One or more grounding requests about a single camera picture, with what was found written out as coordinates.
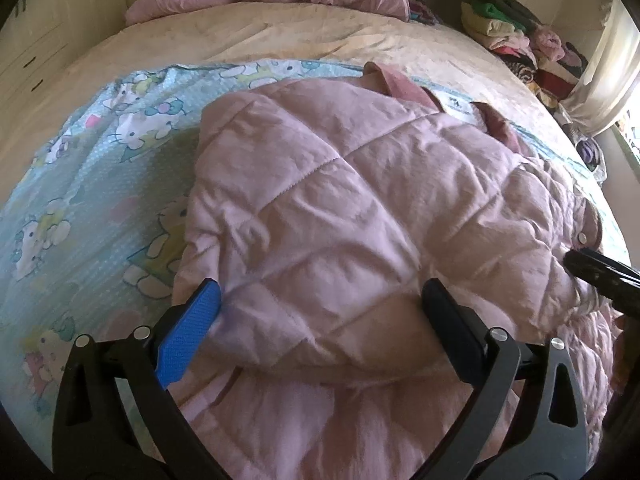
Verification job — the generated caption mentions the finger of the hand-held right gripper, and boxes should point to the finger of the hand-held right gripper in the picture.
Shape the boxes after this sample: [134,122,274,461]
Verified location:
[564,249,640,306]

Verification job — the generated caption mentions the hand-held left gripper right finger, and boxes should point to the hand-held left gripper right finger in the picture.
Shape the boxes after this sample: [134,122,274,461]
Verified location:
[421,278,588,480]

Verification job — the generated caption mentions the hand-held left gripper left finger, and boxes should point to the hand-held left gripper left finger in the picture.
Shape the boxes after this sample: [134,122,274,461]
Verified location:
[52,278,236,480]

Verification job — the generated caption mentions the pink quilted jacket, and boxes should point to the pink quilted jacket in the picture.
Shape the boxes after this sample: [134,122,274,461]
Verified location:
[172,60,626,480]

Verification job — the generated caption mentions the pile of folded clothes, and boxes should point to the pile of folded clothes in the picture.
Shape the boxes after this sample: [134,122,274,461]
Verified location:
[460,0,591,108]

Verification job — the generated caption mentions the colourful striped clothes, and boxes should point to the colourful striped clothes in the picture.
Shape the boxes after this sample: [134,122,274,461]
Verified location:
[405,0,441,26]

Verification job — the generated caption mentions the purple cloth bundle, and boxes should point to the purple cloth bundle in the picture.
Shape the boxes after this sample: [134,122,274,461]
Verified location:
[562,110,608,181]

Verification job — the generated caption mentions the window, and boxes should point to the window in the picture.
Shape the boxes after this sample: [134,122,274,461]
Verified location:
[615,85,640,171]

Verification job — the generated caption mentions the blue cartoon print blanket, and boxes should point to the blue cartoon print blanket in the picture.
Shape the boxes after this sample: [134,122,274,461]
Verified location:
[0,57,631,411]

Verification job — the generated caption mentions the cream curtain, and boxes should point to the cream curtain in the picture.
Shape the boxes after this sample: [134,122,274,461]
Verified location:
[560,0,640,136]

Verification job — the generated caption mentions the bed with beige sheet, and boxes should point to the bed with beige sheet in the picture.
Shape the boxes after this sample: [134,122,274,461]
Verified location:
[0,0,631,411]

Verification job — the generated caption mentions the cream wardrobe with drawers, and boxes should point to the cream wardrobe with drawers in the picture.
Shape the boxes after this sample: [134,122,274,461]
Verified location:
[0,0,133,106]

